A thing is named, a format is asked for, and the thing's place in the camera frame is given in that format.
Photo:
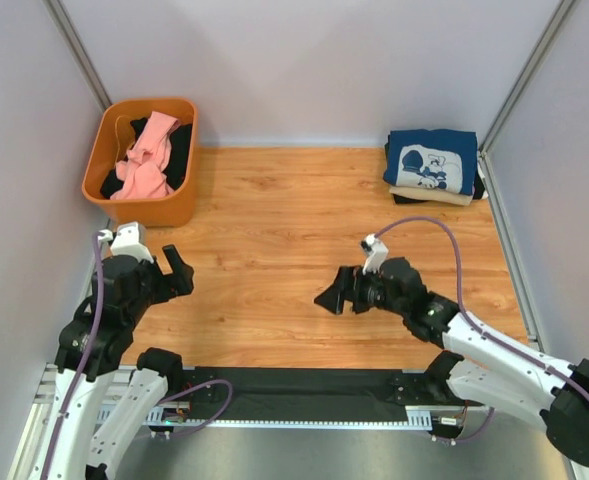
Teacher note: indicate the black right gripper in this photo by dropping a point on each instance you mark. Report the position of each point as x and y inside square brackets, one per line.
[346, 287]

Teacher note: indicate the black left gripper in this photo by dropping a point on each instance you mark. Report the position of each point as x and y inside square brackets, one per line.
[179, 281]

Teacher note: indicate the blue printed t shirt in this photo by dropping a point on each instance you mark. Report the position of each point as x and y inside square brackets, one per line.
[440, 159]

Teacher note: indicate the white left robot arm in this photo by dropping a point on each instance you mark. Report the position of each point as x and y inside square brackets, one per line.
[89, 355]

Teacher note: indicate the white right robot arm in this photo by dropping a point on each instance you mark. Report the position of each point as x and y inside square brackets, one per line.
[477, 362]

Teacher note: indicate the black garment in basket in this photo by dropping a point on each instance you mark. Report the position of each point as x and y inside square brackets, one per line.
[176, 170]

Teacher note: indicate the pink t shirt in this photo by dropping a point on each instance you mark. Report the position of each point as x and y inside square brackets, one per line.
[142, 172]

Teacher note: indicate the orange plastic laundry basket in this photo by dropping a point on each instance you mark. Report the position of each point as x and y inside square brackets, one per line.
[114, 137]

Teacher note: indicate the folded beige t shirt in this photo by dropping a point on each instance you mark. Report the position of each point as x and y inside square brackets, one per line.
[426, 194]

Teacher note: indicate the folded black t shirt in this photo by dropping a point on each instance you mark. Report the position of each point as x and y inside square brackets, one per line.
[480, 191]

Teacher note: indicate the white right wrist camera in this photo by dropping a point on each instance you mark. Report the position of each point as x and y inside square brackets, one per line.
[376, 253]

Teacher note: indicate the aluminium front rail frame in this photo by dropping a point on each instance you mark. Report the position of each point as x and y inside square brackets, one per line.
[206, 402]

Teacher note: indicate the left aluminium corner post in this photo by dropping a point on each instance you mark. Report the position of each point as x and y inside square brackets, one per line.
[72, 39]

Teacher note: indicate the aluminium corner post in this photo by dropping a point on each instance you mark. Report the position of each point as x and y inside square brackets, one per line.
[552, 29]
[72, 39]

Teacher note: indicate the right aluminium corner post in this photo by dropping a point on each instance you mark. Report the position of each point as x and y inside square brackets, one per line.
[552, 29]

